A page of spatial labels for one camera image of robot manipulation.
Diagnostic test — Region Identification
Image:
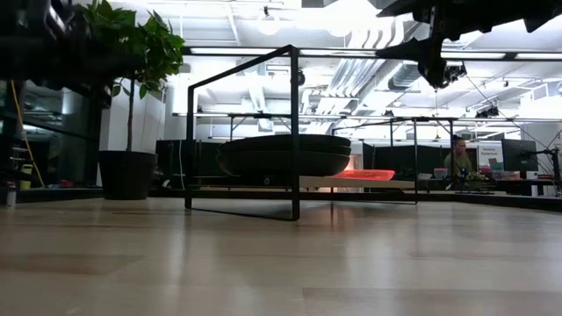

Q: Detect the green potted plant black pot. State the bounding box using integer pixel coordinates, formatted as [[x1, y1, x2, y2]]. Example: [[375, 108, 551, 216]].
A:
[[78, 0, 186, 201]]

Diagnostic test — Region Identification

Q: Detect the silver ventilation duct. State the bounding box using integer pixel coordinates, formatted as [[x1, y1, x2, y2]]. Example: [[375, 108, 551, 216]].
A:
[[385, 17, 440, 93]]

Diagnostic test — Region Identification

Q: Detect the black ceiling spotlight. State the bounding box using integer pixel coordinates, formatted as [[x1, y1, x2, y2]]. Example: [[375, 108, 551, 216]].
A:
[[475, 104, 501, 119], [445, 61, 468, 85]]

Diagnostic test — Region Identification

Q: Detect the white printed sign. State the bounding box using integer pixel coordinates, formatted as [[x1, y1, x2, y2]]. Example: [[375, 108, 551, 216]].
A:
[[477, 144, 504, 170]]

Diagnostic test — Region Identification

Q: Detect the person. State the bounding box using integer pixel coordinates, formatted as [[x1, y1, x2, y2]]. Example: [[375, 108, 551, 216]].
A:
[[443, 134, 473, 176]]

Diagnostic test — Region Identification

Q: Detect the translucent orange plate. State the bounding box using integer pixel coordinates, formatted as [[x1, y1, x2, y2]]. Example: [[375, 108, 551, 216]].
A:
[[331, 169, 396, 182]]

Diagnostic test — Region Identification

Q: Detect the black aluminium table frame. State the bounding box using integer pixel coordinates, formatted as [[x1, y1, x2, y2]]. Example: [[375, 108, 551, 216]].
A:
[[17, 186, 562, 212]]

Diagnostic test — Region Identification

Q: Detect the white globe pendant lamp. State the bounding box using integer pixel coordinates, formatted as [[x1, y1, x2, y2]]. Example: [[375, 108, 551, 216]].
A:
[[256, 6, 282, 37]]

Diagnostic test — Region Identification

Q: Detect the small potted plant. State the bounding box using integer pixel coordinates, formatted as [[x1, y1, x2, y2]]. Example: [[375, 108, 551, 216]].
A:
[[465, 170, 484, 192]]

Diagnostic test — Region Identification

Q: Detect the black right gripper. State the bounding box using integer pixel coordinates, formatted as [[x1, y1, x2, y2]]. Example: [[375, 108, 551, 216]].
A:
[[376, 0, 484, 89]]

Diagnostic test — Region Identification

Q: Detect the black crossbar with light strips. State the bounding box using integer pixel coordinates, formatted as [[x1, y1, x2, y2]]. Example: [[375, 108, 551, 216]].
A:
[[182, 46, 562, 62]]

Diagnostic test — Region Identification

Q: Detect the wooden shelf black metal frame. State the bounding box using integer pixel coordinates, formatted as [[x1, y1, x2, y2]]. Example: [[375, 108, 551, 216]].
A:
[[184, 43, 419, 222]]

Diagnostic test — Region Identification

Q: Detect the dark grey round plate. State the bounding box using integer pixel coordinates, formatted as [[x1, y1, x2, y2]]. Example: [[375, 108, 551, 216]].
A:
[[216, 152, 352, 178], [219, 133, 352, 148]]

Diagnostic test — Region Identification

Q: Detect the black computer monitor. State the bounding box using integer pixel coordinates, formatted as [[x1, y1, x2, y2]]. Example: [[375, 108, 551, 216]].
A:
[[501, 139, 539, 173]]

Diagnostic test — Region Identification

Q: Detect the yellow cable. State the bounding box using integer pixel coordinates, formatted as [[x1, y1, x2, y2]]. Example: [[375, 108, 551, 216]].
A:
[[9, 80, 46, 189]]

